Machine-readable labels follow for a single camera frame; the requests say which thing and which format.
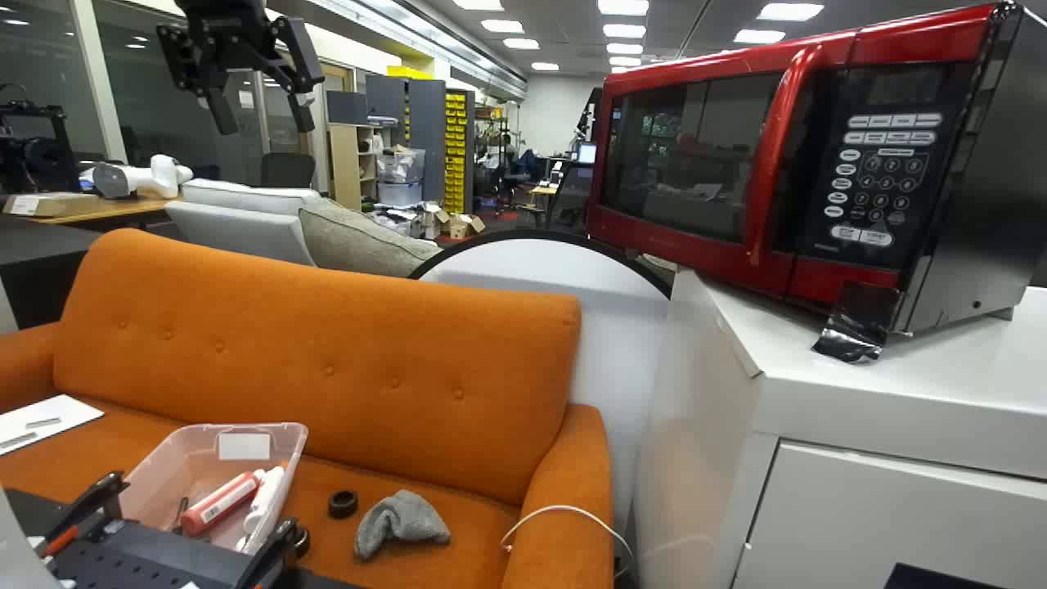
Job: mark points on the round white table top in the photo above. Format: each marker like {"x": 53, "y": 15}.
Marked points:
{"x": 596, "y": 313}

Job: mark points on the white tube bottle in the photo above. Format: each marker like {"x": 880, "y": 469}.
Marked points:
{"x": 259, "y": 509}

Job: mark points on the white cabinet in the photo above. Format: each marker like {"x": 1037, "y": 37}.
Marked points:
{"x": 771, "y": 466}

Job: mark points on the red and white bottle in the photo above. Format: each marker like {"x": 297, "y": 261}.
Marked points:
{"x": 208, "y": 511}

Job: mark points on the red microwave oven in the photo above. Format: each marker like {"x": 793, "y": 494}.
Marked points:
{"x": 885, "y": 173}

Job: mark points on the grey cushion sofa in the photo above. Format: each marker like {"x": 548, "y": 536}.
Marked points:
{"x": 354, "y": 244}

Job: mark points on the grey towel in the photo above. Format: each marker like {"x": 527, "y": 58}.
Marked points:
{"x": 408, "y": 518}

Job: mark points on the clear plastic storage box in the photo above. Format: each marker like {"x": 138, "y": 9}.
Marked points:
{"x": 198, "y": 460}

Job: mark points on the black device foreground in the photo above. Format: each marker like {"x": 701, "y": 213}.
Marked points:
{"x": 100, "y": 546}

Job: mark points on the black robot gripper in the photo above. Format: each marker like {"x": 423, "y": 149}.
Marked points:
{"x": 216, "y": 37}

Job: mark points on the black round cap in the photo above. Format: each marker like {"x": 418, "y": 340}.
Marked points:
{"x": 341, "y": 503}

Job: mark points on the orange fabric sofa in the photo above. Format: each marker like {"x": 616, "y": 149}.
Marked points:
{"x": 402, "y": 387}

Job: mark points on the white paper sheet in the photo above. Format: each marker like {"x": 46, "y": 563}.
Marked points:
{"x": 44, "y": 418}

